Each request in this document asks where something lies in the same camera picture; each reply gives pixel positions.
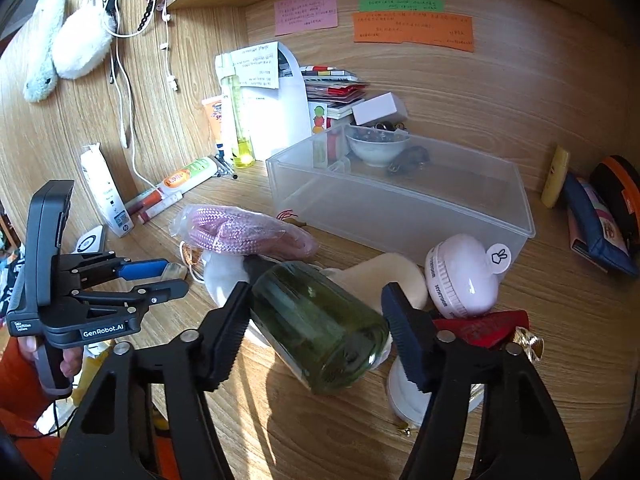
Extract black orange round case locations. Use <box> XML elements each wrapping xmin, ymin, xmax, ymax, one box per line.
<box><xmin>589</xmin><ymin>155</ymin><xmax>639</xmax><ymax>259</ymax></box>

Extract stack of books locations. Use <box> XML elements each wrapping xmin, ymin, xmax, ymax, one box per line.
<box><xmin>300</xmin><ymin>65</ymin><xmax>369</xmax><ymax>134</ymax></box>

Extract red pouch gold ribbon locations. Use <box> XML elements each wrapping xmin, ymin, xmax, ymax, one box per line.
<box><xmin>434</xmin><ymin>310</ymin><xmax>544</xmax><ymax>363</ymax></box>

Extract green sticky note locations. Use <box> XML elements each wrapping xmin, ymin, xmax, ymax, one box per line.
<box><xmin>358</xmin><ymin>0</ymin><xmax>445</xmax><ymax>12</ymax></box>

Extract orange toothpaste tube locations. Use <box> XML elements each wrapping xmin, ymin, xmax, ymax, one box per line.
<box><xmin>202</xmin><ymin>96</ymin><xmax>224</xmax><ymax>152</ymax></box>

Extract white fluffy earmuffs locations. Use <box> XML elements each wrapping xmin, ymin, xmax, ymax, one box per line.
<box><xmin>23</xmin><ymin>0</ymin><xmax>116</xmax><ymax>103</ymax></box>

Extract yellow green spray bottle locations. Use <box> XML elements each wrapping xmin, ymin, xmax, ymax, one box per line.
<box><xmin>216</xmin><ymin>53</ymin><xmax>255</xmax><ymax>169</ymax></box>

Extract orange label cream tube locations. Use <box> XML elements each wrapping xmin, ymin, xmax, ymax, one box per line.
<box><xmin>125</xmin><ymin>156</ymin><xmax>218</xmax><ymax>214</ymax></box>

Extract white hp box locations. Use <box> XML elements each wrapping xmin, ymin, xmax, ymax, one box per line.
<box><xmin>80</xmin><ymin>143</ymin><xmax>134</xmax><ymax>237</ymax></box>

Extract white charging cable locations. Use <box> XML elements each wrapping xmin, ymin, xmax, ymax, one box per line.
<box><xmin>79</xmin><ymin>0</ymin><xmax>174</xmax><ymax>191</ymax></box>

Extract pink sticky note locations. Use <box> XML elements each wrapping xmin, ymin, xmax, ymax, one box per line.
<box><xmin>273</xmin><ymin>0</ymin><xmax>338</xmax><ymax>36</ymax></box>

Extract orange sticky note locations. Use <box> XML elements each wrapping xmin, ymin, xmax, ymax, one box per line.
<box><xmin>352</xmin><ymin>11</ymin><xmax>475</xmax><ymax>52</ymax></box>

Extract blue patchwork pouch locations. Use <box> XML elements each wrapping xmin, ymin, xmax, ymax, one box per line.
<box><xmin>563</xmin><ymin>174</ymin><xmax>639</xmax><ymax>278</ymax></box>

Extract small white box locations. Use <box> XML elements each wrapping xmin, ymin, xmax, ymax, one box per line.
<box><xmin>352</xmin><ymin>92</ymin><xmax>408</xmax><ymax>126</ymax></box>

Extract pink rope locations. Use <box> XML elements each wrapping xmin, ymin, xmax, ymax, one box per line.
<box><xmin>168</xmin><ymin>204</ymin><xmax>320</xmax><ymax>264</ymax></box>

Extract person left hand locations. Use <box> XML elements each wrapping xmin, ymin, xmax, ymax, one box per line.
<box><xmin>16</xmin><ymin>334</ymin><xmax>87</xmax><ymax>378</ymax></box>

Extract green glass jar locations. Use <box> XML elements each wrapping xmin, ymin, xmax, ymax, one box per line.
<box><xmin>243</xmin><ymin>255</ymin><xmax>392</xmax><ymax>394</ymax></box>

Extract clear plastic storage bin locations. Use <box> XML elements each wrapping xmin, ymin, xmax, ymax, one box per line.
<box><xmin>266</xmin><ymin>125</ymin><xmax>536</xmax><ymax>264</ymax></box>

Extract white ceramic bowl of trinkets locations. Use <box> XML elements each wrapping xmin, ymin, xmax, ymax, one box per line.
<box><xmin>344</xmin><ymin>125</ymin><xmax>410</xmax><ymax>167</ymax></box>

